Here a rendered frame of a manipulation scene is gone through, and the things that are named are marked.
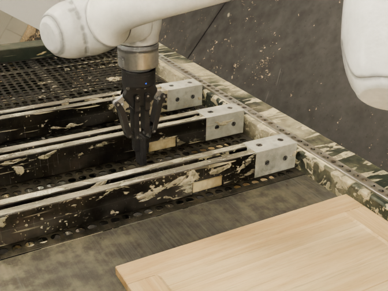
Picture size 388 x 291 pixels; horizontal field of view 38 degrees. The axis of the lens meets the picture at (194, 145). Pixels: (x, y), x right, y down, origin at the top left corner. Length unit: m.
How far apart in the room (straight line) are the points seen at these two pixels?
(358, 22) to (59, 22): 0.52
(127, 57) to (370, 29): 0.60
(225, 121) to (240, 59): 1.64
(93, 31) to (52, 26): 0.07
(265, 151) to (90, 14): 0.56
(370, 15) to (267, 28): 2.40
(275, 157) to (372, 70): 0.68
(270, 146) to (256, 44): 1.81
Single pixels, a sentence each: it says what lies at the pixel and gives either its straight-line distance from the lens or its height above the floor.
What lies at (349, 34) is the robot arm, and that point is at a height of 1.41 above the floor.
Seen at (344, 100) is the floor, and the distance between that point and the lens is 2.62.
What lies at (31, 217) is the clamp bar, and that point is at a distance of 1.17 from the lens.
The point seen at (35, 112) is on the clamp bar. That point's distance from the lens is 1.60.
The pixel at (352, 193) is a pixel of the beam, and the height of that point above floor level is 0.90.
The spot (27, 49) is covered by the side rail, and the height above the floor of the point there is 1.21.
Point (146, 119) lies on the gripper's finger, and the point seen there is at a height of 1.27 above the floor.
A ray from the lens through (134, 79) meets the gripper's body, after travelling 1.23.
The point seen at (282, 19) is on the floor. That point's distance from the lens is 3.12.
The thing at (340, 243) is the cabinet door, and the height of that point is 1.01.
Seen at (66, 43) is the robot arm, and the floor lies 1.57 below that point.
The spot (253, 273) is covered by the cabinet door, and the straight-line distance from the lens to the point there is 1.06.
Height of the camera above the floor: 1.97
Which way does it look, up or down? 38 degrees down
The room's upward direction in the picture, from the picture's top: 65 degrees counter-clockwise
